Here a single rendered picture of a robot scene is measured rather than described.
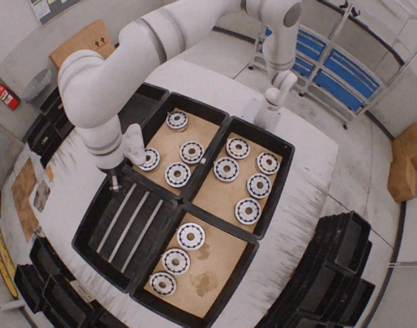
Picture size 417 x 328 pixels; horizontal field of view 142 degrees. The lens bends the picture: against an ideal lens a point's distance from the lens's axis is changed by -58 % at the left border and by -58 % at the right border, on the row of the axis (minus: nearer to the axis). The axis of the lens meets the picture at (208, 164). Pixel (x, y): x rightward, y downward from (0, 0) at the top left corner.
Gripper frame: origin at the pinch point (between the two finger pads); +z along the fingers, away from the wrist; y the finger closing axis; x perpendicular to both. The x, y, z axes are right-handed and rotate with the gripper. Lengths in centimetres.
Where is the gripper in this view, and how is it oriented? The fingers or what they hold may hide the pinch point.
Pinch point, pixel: (118, 174)
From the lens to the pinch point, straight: 48.3
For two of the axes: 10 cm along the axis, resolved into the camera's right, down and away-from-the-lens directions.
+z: -3.4, 3.9, 8.6
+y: 3.2, 9.0, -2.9
